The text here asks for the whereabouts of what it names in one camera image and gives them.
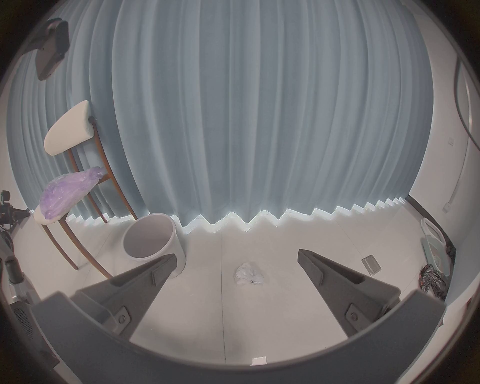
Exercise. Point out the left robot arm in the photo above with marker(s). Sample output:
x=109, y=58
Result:
x=14, y=272

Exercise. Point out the white trash bin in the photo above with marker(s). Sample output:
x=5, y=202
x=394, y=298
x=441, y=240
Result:
x=150, y=236

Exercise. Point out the crumpled black plastic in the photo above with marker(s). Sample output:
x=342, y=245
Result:
x=433, y=281

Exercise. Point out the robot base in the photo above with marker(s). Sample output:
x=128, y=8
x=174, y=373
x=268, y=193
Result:
x=26, y=326

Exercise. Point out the pale blue curtain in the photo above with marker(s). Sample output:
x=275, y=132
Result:
x=243, y=112

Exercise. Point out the white cushioned wooden chair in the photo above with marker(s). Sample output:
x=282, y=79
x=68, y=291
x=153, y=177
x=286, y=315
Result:
x=69, y=127

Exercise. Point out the crumpled white paper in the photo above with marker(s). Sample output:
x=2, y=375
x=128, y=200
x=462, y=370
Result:
x=247, y=275

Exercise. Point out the purple plastic bag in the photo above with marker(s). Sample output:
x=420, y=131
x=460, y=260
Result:
x=67, y=191

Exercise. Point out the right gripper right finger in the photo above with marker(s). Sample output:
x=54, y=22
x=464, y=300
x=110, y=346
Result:
x=337, y=285

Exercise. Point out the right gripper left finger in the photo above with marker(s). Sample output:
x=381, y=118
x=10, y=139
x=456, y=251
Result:
x=135, y=285

